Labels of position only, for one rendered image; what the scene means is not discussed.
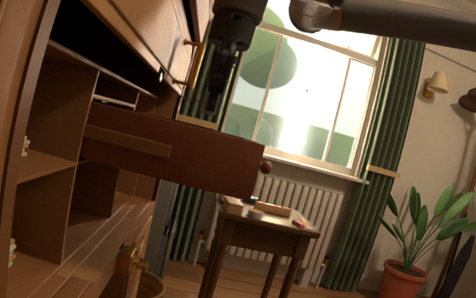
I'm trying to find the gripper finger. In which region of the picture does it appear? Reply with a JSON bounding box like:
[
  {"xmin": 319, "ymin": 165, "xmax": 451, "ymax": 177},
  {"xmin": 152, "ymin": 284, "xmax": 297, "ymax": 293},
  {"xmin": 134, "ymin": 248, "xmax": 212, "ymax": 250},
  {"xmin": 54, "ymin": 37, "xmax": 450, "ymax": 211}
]
[
  {"xmin": 203, "ymin": 51, "xmax": 227, "ymax": 117},
  {"xmin": 220, "ymin": 50, "xmax": 240, "ymax": 93}
]

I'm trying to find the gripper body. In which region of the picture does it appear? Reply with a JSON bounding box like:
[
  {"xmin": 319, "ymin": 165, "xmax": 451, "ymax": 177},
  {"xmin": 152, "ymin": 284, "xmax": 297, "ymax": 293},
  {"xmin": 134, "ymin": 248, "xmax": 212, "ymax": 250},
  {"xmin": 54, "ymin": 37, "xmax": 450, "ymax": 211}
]
[{"xmin": 208, "ymin": 11, "xmax": 264, "ymax": 54}]

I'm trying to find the tan rest strip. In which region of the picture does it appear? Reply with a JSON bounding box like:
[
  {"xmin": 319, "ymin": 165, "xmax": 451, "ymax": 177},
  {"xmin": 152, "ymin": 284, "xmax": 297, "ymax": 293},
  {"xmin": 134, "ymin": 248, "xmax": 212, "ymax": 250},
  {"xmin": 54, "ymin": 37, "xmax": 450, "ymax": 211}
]
[{"xmin": 175, "ymin": 113, "xmax": 220, "ymax": 131}]

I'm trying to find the dark red-brown drawer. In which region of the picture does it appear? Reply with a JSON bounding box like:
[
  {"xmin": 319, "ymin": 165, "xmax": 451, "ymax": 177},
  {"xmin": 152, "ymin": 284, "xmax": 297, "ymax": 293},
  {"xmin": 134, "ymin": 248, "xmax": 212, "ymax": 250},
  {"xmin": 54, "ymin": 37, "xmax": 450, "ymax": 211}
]
[{"xmin": 79, "ymin": 101, "xmax": 266, "ymax": 200}]

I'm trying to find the brown wooden tambour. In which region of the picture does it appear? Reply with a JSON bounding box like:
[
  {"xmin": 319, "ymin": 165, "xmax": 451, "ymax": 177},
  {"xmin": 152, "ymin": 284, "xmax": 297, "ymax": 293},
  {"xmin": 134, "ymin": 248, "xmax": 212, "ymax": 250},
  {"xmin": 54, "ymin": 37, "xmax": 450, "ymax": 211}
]
[{"xmin": 79, "ymin": 0, "xmax": 215, "ymax": 97}]

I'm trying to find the brass lock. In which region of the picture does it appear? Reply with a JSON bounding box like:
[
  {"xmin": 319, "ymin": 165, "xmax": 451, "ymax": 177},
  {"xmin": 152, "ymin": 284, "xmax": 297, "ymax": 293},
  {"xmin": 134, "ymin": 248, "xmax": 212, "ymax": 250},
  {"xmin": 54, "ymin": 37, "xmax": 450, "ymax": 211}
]
[{"xmin": 115, "ymin": 243, "xmax": 150, "ymax": 276}]

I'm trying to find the brown wooden roll-top desk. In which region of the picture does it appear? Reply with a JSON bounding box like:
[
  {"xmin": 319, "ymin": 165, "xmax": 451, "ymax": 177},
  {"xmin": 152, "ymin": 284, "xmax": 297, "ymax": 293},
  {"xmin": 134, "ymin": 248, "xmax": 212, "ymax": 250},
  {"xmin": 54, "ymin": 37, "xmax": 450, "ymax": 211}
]
[{"xmin": 0, "ymin": 0, "xmax": 215, "ymax": 298}]

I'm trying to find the white-framed window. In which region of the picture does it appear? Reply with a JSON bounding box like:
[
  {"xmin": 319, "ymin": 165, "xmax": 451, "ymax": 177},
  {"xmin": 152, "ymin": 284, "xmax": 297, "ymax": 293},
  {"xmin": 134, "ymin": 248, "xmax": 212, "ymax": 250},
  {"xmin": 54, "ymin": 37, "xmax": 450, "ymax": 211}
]
[{"xmin": 220, "ymin": 0, "xmax": 389, "ymax": 183}]

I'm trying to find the tan wooden box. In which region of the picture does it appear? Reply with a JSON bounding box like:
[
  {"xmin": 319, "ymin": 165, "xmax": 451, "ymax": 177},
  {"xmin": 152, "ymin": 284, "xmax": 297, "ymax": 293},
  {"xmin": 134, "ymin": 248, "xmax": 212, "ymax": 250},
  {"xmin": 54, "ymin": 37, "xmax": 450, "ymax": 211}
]
[{"xmin": 254, "ymin": 200, "xmax": 293, "ymax": 218}]

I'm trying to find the green curtain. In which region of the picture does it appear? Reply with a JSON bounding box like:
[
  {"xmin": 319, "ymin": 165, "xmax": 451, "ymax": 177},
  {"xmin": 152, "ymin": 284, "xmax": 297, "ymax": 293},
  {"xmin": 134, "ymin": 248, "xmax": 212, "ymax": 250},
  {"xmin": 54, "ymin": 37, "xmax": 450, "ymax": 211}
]
[
  {"xmin": 168, "ymin": 20, "xmax": 244, "ymax": 262},
  {"xmin": 321, "ymin": 37, "xmax": 428, "ymax": 292}
]

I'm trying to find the white radiator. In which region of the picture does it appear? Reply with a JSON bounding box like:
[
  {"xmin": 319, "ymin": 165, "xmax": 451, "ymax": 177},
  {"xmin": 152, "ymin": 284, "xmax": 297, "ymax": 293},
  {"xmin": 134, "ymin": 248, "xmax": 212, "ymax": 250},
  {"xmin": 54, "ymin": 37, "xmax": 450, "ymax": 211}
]
[{"xmin": 206, "ymin": 170, "xmax": 345, "ymax": 275}]

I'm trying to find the grey cabinet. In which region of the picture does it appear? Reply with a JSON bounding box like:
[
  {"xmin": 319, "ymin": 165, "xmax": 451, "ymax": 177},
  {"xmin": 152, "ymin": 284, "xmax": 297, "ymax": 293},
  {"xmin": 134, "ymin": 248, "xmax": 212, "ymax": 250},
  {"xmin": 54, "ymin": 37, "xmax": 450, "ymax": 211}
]
[{"xmin": 144, "ymin": 179, "xmax": 180, "ymax": 279}]

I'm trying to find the brown wooden side table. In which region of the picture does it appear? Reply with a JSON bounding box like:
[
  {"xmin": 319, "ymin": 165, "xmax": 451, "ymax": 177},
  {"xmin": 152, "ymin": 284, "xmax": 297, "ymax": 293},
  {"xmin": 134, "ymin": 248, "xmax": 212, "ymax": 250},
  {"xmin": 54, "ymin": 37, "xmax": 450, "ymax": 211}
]
[{"xmin": 197, "ymin": 201, "xmax": 322, "ymax": 298}]

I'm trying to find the tan ruler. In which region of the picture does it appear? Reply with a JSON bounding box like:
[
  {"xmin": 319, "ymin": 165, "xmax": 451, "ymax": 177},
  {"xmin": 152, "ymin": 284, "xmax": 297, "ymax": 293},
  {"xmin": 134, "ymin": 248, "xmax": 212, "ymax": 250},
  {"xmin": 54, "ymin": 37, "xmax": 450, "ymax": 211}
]
[{"xmin": 298, "ymin": 212, "xmax": 316, "ymax": 231}]

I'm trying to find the tan curtain tieback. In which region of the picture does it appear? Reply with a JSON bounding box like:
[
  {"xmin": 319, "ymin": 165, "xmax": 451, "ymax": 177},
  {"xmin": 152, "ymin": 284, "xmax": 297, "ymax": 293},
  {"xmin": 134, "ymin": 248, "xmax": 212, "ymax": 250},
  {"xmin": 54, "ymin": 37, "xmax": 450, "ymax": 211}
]
[{"xmin": 365, "ymin": 163, "xmax": 401, "ymax": 179}]

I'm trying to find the brown wicker basket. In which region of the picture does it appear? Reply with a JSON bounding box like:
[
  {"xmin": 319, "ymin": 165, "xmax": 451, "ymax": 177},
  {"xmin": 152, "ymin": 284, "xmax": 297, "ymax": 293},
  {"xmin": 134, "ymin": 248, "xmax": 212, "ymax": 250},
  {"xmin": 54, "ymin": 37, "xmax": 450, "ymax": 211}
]
[{"xmin": 136, "ymin": 270, "xmax": 167, "ymax": 298}]

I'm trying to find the green leafy plant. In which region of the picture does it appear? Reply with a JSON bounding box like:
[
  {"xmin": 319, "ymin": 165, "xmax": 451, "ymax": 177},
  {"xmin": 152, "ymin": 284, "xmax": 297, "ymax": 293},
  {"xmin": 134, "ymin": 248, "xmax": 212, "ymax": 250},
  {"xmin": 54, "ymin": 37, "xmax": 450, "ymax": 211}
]
[{"xmin": 377, "ymin": 183, "xmax": 476, "ymax": 272}]

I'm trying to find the terracotta plant pot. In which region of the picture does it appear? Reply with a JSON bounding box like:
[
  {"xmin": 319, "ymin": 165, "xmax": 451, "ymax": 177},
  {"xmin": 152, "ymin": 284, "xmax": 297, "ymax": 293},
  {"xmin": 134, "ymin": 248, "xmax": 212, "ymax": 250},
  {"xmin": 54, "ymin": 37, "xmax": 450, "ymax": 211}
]
[{"xmin": 378, "ymin": 259, "xmax": 429, "ymax": 298}]

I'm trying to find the brass tambour handle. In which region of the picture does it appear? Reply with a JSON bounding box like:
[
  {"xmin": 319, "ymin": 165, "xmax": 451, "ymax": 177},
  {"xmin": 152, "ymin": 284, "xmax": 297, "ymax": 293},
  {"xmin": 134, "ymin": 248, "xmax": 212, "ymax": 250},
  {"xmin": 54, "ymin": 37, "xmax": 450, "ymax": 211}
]
[{"xmin": 172, "ymin": 39, "xmax": 208, "ymax": 90}]

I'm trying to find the cream wall lamp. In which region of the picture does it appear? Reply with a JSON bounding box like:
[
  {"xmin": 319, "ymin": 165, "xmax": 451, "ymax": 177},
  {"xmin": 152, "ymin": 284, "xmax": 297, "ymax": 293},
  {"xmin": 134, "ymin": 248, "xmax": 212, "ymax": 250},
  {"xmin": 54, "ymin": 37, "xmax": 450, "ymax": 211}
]
[{"xmin": 422, "ymin": 71, "xmax": 450, "ymax": 100}]

